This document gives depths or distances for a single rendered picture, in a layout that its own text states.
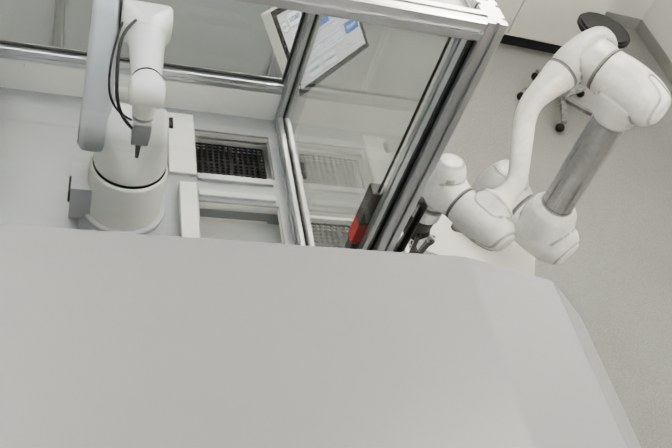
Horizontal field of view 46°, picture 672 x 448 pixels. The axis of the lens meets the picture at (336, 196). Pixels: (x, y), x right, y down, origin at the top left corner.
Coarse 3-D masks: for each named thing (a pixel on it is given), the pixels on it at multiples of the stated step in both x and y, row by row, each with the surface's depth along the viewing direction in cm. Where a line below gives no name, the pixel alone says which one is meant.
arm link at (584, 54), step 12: (576, 36) 218; (588, 36) 216; (600, 36) 215; (612, 36) 216; (564, 48) 216; (576, 48) 215; (588, 48) 214; (600, 48) 213; (612, 48) 212; (564, 60) 214; (576, 60) 214; (588, 60) 212; (600, 60) 211; (576, 72) 214; (588, 72) 213; (576, 84) 218; (588, 84) 215
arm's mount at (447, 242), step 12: (444, 216) 273; (432, 228) 267; (444, 228) 269; (444, 240) 265; (456, 240) 266; (468, 240) 268; (432, 252) 259; (444, 252) 260; (456, 252) 262; (468, 252) 264; (480, 252) 265; (492, 252) 267; (504, 252) 269; (516, 252) 271; (504, 264) 265; (516, 264) 266; (528, 264) 268
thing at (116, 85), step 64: (0, 0) 115; (64, 0) 116; (128, 0) 118; (192, 0) 120; (0, 64) 122; (64, 64) 124; (128, 64) 126; (192, 64) 128; (256, 64) 130; (320, 64) 132; (384, 64) 135; (448, 64) 137; (0, 128) 131; (64, 128) 133; (128, 128) 135; (192, 128) 138; (256, 128) 140; (320, 128) 143; (384, 128) 145; (0, 192) 141; (64, 192) 144; (128, 192) 146; (192, 192) 149; (256, 192) 152; (320, 192) 155; (384, 192) 158
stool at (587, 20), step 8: (584, 16) 477; (592, 16) 480; (600, 16) 484; (584, 24) 470; (592, 24) 472; (600, 24) 475; (608, 24) 479; (616, 24) 482; (616, 32) 474; (624, 32) 477; (624, 40) 469; (536, 72) 527; (576, 88) 523; (584, 88) 526; (520, 96) 504; (560, 96) 509; (568, 96) 513; (560, 104) 504; (576, 104) 508; (560, 112) 498; (584, 112) 507; (592, 112) 507; (560, 120) 492; (560, 128) 491
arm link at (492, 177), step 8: (504, 160) 260; (488, 168) 261; (496, 168) 257; (504, 168) 257; (480, 176) 263; (488, 176) 258; (496, 176) 256; (504, 176) 255; (480, 184) 261; (488, 184) 258; (496, 184) 256; (528, 184) 258; (528, 192) 258; (520, 200) 255; (512, 208) 255
